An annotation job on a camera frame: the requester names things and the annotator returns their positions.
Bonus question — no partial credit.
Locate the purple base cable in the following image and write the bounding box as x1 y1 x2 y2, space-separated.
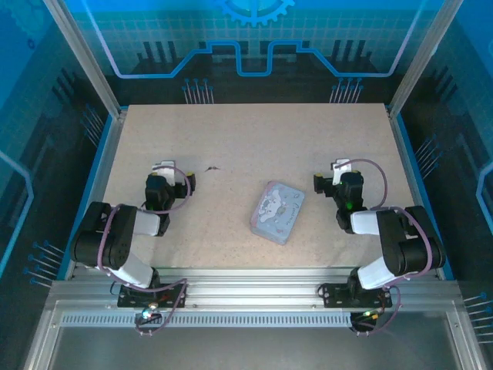
132 279 189 337
348 287 402 337

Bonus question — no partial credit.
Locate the pastel cartoon tin box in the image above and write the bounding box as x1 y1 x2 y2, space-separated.
250 180 307 246

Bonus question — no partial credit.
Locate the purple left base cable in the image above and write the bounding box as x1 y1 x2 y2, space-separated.
132 279 189 337

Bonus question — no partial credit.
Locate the slotted grey cable duct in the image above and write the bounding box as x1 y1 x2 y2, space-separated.
59 312 357 328

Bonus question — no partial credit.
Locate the aluminium frame post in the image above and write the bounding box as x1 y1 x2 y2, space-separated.
42 0 128 116
387 0 458 116

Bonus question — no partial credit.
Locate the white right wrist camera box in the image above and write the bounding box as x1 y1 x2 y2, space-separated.
330 157 354 185

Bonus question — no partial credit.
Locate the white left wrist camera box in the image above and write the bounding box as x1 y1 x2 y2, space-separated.
151 160 177 184

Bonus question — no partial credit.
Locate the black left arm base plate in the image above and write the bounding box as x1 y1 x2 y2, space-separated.
117 283 188 309

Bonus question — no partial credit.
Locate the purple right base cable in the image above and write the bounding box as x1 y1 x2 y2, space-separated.
348 287 402 337

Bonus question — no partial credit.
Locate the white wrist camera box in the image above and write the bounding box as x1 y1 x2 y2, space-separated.
151 160 177 184
330 157 354 185

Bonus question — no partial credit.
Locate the grey metal shelf panel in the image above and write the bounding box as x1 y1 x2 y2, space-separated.
25 300 490 370

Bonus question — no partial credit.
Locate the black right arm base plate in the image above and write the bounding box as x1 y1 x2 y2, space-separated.
318 282 394 309

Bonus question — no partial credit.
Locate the lit controller board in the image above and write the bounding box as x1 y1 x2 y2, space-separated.
140 304 163 321
354 308 382 323

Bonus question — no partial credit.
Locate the aluminium mounting rail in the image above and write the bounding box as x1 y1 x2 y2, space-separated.
45 267 465 309

